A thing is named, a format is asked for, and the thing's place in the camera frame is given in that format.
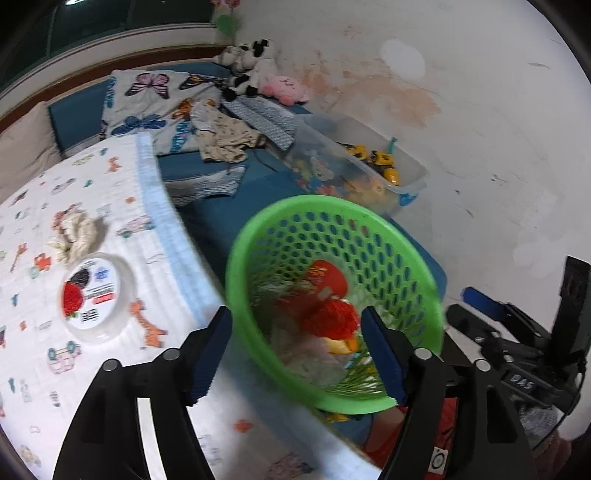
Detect blue sofa cushion backrest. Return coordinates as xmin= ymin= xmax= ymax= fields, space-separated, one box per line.
xmin=48 ymin=80 xmax=109 ymax=157

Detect butterfly print pillow right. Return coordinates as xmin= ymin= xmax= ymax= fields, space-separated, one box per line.
xmin=101 ymin=70 xmax=223 ymax=156

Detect beige printed baby clothes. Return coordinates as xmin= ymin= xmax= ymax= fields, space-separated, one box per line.
xmin=190 ymin=101 xmax=266 ymax=164

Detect clear plastic toy bin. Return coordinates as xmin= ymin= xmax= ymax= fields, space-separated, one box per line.
xmin=286 ymin=114 xmax=428 ymax=216

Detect green plastic trash basket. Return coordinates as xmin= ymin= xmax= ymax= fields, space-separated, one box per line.
xmin=225 ymin=195 xmax=444 ymax=415

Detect beige pillow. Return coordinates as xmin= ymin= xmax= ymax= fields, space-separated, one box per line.
xmin=0 ymin=102 xmax=62 ymax=202

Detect colourful wall decoration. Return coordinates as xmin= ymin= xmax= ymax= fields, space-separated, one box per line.
xmin=211 ymin=0 xmax=242 ymax=44

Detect grey patterned folded cloth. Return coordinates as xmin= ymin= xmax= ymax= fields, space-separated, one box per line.
xmin=221 ymin=96 xmax=296 ymax=151

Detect round container berry label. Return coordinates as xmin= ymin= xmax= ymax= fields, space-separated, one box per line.
xmin=57 ymin=252 xmax=136 ymax=343

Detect crumpled white tissue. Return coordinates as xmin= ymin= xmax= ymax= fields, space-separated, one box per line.
xmin=48 ymin=204 xmax=99 ymax=265

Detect white cartoon print blanket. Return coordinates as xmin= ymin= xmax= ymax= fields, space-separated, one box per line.
xmin=1 ymin=133 xmax=379 ymax=479

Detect red foam fruit net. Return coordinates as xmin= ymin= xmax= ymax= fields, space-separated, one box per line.
xmin=298 ymin=298 xmax=360 ymax=340

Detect black white cow plush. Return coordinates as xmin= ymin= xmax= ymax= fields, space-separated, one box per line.
xmin=213 ymin=38 xmax=276 ymax=102

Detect pink pig plush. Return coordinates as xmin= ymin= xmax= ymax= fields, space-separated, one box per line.
xmin=259 ymin=75 xmax=310 ymax=107

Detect yellow toy truck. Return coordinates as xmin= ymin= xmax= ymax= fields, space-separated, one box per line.
xmin=342 ymin=143 xmax=400 ymax=186

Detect grey patterned cloth on seat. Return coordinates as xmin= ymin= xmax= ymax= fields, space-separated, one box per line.
xmin=164 ymin=166 xmax=246 ymax=206

